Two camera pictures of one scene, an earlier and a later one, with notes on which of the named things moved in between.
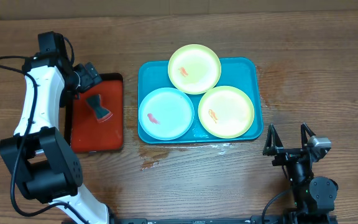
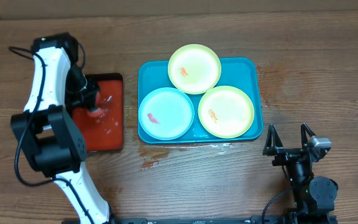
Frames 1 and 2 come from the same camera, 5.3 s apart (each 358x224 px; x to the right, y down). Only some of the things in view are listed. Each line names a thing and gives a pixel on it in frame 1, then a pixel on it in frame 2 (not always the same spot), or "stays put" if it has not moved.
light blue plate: (166, 114) stays put
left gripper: (89, 81) -> (86, 103)
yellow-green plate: (194, 69) stays put
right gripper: (275, 149) stays put
